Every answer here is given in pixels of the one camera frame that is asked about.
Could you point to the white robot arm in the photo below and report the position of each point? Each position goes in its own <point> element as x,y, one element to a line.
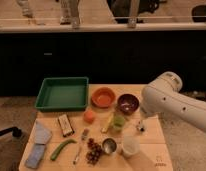
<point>162,96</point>

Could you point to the orange bowl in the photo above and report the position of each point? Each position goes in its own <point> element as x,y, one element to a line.
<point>103,97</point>

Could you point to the purple bowl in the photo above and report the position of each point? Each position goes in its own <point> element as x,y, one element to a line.
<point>127,103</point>

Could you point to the yellow banana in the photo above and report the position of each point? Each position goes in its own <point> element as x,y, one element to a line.
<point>107,124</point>

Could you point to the orange fruit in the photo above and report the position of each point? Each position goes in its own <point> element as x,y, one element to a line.
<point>89,116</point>

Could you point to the green plastic cup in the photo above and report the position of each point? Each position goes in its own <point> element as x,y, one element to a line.
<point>118,122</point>

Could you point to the green plastic tray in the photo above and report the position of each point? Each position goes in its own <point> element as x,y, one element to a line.
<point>63,94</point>

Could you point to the metal fork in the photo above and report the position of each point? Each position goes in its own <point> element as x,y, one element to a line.
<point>82,140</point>

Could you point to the black chocolate bar box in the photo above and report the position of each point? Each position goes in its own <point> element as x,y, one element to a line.
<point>65,125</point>

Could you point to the small metal cup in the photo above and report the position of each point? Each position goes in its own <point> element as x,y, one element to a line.
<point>109,146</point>

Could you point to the white cup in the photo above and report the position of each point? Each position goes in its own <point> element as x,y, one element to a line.
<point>130,146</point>

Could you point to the green cucumber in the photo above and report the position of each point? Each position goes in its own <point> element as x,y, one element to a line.
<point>60,147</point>

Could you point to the bunch of dark grapes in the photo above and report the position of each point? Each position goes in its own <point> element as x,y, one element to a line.
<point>94,151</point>

